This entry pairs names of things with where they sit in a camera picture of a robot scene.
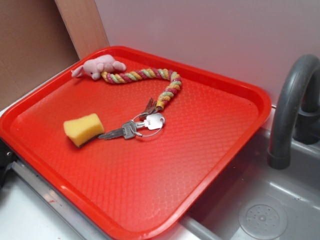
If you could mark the pink plush bunny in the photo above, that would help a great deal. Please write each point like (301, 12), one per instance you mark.
(94, 67)

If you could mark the red plastic tray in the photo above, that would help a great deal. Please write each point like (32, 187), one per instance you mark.
(138, 188)

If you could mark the yellow sponge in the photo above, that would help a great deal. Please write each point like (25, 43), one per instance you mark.
(83, 129)

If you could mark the grey toy sink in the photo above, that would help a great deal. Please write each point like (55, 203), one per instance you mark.
(249, 200)

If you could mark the grey toy faucet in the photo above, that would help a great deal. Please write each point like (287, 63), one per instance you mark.
(297, 114)

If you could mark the black object at left edge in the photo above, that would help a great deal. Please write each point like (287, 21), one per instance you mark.
(7, 157)

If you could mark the silver keys on ring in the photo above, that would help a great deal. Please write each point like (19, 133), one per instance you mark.
(153, 123)

